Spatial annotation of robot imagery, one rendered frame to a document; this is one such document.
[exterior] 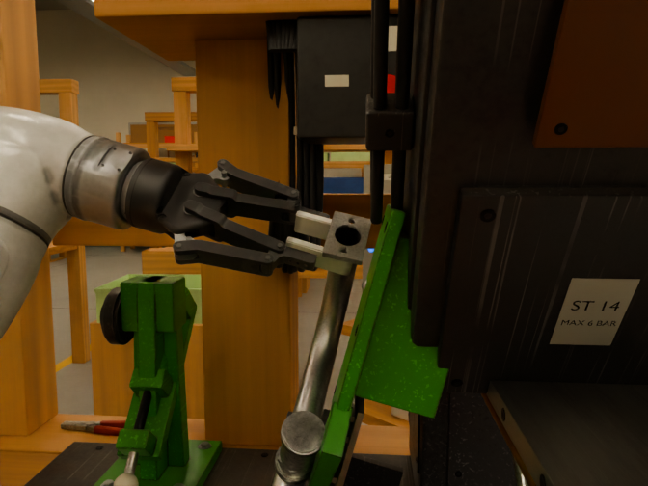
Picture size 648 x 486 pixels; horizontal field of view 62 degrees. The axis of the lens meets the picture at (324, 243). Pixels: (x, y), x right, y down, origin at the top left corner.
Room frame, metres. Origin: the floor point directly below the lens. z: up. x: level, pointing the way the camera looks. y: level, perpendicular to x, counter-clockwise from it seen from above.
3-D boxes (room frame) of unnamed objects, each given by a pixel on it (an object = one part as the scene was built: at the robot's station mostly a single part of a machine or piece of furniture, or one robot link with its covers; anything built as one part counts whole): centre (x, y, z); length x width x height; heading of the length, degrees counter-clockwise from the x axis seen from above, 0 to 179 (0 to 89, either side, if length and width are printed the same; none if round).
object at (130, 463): (0.61, 0.23, 0.96); 0.06 x 0.03 x 0.06; 175
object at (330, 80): (0.75, -0.05, 1.42); 0.17 x 0.12 x 0.15; 85
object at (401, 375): (0.48, -0.07, 1.17); 0.13 x 0.12 x 0.20; 85
